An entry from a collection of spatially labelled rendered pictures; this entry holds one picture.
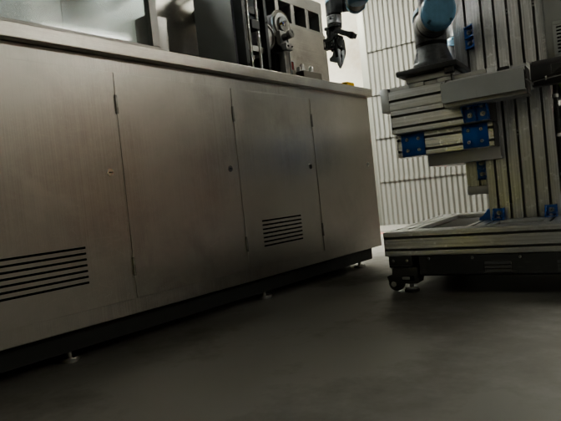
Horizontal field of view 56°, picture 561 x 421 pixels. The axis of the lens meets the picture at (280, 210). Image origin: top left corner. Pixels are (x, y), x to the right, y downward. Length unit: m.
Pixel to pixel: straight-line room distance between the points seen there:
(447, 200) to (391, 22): 1.87
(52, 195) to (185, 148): 0.49
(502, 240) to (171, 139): 1.14
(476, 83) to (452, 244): 0.55
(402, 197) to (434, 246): 3.61
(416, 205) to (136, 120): 4.15
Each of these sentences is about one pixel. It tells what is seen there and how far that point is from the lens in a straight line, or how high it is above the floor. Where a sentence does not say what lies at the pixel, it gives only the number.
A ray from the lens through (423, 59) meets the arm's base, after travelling 2.09.
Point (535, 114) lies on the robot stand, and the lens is 2.18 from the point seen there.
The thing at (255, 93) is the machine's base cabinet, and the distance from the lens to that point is 2.09.
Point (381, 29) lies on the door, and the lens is 5.79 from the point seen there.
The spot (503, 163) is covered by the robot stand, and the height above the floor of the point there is 0.44.
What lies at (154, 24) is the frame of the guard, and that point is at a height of 1.00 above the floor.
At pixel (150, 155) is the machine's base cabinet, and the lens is 1.70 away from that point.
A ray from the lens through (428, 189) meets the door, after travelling 5.47.
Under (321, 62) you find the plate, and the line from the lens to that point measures 3.61.
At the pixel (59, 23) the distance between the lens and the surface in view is 1.70.
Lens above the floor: 0.40
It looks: 1 degrees down
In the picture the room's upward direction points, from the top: 6 degrees counter-clockwise
